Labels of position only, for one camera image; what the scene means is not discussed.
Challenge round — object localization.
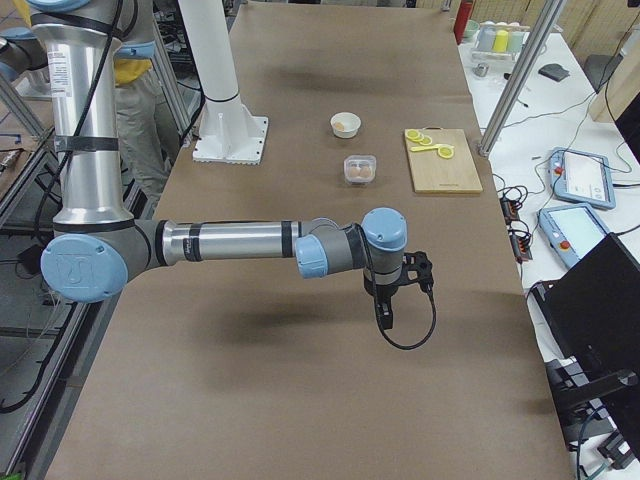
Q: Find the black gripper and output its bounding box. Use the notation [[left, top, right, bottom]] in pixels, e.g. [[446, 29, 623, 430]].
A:
[[363, 272, 400, 329]]

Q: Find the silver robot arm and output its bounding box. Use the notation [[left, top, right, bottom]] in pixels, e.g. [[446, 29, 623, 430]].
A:
[[30, 1, 413, 331]]

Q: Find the clear plastic egg box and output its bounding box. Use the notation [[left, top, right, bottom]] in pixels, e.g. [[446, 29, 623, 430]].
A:
[[343, 155, 377, 186]]

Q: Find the wooden cutting board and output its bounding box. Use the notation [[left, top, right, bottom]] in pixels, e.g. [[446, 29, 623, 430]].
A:
[[403, 128, 483, 194]]

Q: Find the black power strip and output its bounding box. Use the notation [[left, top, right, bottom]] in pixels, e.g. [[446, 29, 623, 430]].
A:
[[500, 196, 533, 264]]

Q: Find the lemon slice on knife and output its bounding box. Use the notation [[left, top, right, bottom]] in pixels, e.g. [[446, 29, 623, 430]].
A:
[[436, 144, 455, 159]]

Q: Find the yellow toy knife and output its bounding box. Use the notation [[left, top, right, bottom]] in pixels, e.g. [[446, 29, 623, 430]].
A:
[[410, 144, 443, 152]]

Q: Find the white bowl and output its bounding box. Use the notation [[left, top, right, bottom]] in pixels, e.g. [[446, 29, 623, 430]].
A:
[[330, 112, 362, 139]]

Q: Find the lower blue teach pendant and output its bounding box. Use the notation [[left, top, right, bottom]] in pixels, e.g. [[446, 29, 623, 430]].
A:
[[538, 203, 610, 268]]

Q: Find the blue teach pendant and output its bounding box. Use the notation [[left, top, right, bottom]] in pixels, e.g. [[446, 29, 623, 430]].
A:
[[549, 148, 616, 210], [538, 203, 610, 268]]

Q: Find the black monitor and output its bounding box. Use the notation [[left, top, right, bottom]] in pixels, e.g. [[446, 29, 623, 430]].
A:
[[534, 233, 639, 455]]

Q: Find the upper blue teach pendant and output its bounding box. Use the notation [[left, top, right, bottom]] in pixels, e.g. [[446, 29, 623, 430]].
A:
[[549, 148, 616, 210]]

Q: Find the small metal cup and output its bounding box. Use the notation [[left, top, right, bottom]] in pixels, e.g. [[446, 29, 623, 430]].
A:
[[473, 63, 489, 78]]

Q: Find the person in beige clothes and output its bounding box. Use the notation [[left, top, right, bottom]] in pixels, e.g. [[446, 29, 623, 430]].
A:
[[114, 58, 180, 207]]

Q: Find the yellow cup on rack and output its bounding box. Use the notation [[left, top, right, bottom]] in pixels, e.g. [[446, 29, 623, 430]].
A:
[[492, 29, 509, 53]]

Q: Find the black square pad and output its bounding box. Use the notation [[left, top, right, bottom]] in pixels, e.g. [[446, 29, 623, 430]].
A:
[[538, 63, 570, 82]]

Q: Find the grey cup on rack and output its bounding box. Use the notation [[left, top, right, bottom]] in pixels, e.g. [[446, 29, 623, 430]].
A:
[[477, 26, 496, 52]]

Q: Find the green bowl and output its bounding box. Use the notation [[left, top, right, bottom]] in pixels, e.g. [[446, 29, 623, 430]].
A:
[[462, 19, 480, 41]]

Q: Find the light blue cup on rack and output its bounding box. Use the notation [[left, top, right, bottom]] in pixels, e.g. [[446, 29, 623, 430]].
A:
[[507, 30, 525, 54]]

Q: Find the black camera cable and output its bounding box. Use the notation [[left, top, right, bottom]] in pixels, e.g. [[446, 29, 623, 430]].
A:
[[371, 284, 439, 352]]

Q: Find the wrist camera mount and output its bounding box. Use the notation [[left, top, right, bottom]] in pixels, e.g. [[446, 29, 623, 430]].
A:
[[398, 251, 434, 295]]

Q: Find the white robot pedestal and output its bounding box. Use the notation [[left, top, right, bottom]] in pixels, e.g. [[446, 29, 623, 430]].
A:
[[179, 0, 269, 165]]

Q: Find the aluminium frame post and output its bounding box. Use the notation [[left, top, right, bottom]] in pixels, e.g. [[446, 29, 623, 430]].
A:
[[478, 0, 567, 158]]

